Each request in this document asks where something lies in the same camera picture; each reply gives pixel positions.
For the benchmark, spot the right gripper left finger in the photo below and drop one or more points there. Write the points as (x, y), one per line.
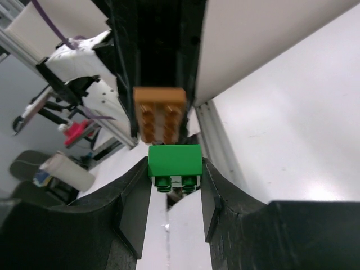
(102, 230)

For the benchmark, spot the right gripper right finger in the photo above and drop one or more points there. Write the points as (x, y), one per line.
(244, 233)

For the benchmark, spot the green small lego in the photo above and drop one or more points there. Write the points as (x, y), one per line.
(175, 166)

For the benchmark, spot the brown lego brick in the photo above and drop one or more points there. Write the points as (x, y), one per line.
(159, 112)

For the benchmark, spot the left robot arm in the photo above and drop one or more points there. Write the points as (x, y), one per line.
(152, 44)

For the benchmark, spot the paper towel roll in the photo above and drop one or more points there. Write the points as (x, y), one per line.
(63, 168)

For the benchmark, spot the red object in background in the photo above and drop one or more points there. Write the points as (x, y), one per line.
(75, 131)

